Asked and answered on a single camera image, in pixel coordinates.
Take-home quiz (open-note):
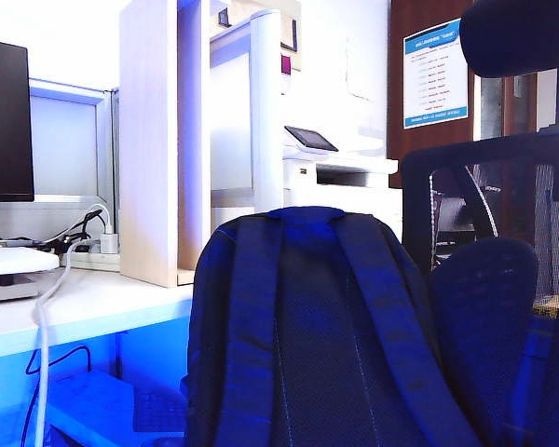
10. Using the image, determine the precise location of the dark blue backpack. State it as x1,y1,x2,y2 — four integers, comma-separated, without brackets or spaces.
180,206,484,447

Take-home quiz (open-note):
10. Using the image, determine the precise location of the light wooden desk shelf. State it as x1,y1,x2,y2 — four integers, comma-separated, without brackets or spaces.
118,0,304,289

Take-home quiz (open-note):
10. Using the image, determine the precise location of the black mesh office chair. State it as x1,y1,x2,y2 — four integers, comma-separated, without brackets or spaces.
400,0,559,447

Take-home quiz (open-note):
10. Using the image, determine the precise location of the grey desk partition panel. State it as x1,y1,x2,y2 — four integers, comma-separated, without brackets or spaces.
27,77,120,220

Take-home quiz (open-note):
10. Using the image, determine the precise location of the white office printer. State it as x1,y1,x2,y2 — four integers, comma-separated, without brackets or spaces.
281,125,404,243

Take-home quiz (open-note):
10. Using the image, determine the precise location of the dark brown door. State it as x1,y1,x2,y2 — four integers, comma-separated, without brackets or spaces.
386,0,476,190

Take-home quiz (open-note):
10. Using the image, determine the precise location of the white power strip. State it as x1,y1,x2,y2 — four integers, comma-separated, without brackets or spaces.
58,251,121,274

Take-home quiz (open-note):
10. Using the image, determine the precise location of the blue and white poster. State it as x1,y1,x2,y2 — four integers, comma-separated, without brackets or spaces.
402,18,470,130

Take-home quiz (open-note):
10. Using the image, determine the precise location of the dark keyboard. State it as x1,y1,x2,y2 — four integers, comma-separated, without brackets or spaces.
132,389,187,433

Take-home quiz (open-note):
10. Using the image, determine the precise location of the white drawer cabinet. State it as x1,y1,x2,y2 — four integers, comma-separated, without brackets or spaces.
46,370,187,447

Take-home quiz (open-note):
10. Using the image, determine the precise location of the white monitor riser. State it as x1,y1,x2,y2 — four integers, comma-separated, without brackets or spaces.
0,245,61,304

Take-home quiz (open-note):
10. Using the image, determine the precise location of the black computer monitor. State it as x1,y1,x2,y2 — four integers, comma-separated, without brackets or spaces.
0,37,35,203

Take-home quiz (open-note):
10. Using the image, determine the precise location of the white rounded partition post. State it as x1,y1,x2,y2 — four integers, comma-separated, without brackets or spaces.
249,8,284,215

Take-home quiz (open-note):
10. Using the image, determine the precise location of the thick white cable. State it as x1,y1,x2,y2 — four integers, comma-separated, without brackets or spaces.
33,239,90,447

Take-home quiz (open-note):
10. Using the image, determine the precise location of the thin black cable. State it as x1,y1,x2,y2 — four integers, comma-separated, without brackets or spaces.
20,345,92,447

